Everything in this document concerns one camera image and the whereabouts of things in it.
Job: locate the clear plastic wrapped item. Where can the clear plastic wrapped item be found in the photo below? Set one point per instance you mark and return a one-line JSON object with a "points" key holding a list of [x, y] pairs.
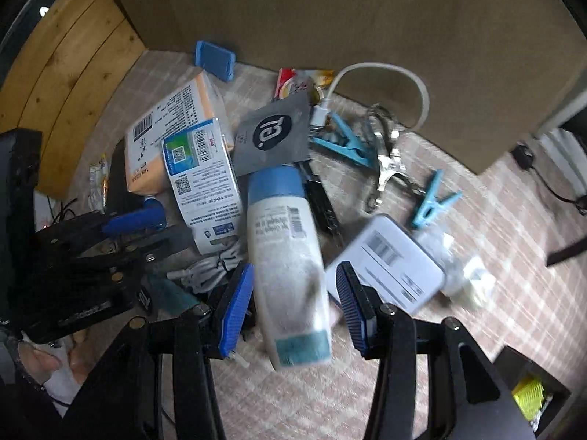
{"points": [[472, 279]]}

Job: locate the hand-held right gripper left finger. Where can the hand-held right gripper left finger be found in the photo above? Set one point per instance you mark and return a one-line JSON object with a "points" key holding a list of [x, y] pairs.
{"points": [[236, 311]]}

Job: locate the white power adapter box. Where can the white power adapter box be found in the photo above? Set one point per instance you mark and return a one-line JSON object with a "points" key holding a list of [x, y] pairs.
{"points": [[390, 261]]}

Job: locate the white blue label box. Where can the white blue label box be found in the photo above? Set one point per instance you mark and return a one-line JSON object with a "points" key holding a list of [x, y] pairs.
{"points": [[202, 183]]}

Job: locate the blue case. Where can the blue case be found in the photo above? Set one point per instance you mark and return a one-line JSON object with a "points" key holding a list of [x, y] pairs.
{"points": [[213, 59]]}

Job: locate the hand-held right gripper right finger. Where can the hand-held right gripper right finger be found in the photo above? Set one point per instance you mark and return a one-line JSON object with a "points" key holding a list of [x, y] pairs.
{"points": [[351, 311]]}

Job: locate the brown cardboard box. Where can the brown cardboard box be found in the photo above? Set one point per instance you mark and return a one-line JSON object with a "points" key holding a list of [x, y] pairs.
{"points": [[344, 23]]}

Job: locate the black comb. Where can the black comb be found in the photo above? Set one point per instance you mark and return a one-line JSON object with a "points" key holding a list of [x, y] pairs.
{"points": [[321, 201]]}

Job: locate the person's left hand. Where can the person's left hand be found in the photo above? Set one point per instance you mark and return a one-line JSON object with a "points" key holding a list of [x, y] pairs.
{"points": [[46, 360]]}

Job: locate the black table leg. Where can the black table leg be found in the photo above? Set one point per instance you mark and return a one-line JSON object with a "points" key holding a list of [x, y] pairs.
{"points": [[566, 253]]}

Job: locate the small black adapter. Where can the small black adapter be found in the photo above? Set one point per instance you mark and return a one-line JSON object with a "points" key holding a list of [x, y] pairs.
{"points": [[523, 156]]}

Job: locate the red white sachet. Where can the red white sachet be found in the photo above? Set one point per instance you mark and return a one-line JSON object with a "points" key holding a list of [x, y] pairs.
{"points": [[291, 82]]}

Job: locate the yellow shuttlecock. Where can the yellow shuttlecock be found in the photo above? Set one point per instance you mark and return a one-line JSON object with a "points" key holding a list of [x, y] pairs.
{"points": [[529, 394]]}

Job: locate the metal clamp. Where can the metal clamp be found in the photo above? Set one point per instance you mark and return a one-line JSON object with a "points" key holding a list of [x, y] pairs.
{"points": [[387, 160]]}

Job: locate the grey foil packet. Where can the grey foil packet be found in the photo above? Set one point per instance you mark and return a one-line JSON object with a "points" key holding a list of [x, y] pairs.
{"points": [[275, 137]]}

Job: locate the black bin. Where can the black bin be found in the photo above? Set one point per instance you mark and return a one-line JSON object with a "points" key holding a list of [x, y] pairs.
{"points": [[509, 366]]}

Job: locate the wooden board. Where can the wooden board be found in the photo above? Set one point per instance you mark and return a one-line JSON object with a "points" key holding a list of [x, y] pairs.
{"points": [[69, 68]]}

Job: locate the small snack sachet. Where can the small snack sachet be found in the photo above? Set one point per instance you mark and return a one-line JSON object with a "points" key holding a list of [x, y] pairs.
{"points": [[98, 174]]}

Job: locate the yellow sachet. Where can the yellow sachet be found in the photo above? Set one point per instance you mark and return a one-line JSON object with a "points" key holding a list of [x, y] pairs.
{"points": [[323, 77]]}

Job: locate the white bottle blue cap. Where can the white bottle blue cap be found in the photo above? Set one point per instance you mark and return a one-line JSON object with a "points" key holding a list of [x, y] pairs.
{"points": [[284, 261]]}

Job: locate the pink plaid covered desktop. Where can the pink plaid covered desktop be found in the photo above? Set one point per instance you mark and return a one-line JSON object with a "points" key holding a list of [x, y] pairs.
{"points": [[481, 220]]}

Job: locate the peach tissue pack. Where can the peach tissue pack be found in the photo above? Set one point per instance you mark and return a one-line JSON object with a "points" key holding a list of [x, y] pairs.
{"points": [[169, 119]]}

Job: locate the blue clothespin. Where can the blue clothespin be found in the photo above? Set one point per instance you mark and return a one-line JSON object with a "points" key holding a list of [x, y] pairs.
{"points": [[431, 201], [344, 142]]}

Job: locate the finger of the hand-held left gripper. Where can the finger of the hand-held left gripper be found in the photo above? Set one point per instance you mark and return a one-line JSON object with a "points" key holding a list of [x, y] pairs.
{"points": [[137, 219], [169, 238]]}

